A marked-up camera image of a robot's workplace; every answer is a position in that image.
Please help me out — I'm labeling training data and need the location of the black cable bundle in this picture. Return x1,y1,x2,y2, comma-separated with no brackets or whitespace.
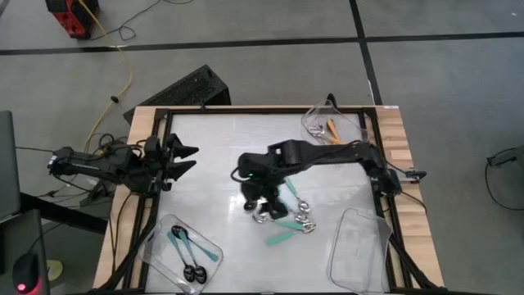
84,131,133,166

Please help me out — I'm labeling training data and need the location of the clear plastic container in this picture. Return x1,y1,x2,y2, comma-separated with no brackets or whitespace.
328,207,393,295
300,99,369,148
137,213,225,295

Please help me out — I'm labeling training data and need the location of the yellow round floor object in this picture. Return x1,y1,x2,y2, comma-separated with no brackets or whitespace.
45,259,65,283

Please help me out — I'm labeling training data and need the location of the thin black floor cable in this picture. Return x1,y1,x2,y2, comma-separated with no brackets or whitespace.
88,0,197,42
14,145,56,156

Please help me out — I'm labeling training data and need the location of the black computer mouse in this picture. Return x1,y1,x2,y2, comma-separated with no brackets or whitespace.
11,252,41,295

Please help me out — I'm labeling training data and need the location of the black metal table frame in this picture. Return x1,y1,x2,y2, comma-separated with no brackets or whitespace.
96,106,437,295

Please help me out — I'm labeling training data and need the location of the dark side table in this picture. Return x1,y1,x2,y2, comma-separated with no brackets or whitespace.
0,208,52,295

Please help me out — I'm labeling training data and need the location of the yellow floor cable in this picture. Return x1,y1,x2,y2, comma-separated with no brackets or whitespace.
76,0,134,161

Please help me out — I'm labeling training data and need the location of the black looped floor cable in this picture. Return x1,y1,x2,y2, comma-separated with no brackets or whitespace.
484,143,524,212

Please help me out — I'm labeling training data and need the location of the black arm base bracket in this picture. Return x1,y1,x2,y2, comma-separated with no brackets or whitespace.
79,178,118,207

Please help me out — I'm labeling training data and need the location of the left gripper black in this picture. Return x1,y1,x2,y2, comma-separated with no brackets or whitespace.
143,133,201,193

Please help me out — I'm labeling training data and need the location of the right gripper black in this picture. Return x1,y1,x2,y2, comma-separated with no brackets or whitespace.
241,178,290,222

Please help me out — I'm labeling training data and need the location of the red and black case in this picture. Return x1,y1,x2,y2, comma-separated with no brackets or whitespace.
43,0,101,41

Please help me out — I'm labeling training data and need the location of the orange-handled silver spoon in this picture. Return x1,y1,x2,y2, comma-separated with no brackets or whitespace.
313,126,345,145
309,124,328,143
326,118,341,144

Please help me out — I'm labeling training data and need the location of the black floor beam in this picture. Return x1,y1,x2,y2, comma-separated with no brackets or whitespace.
19,191,110,236

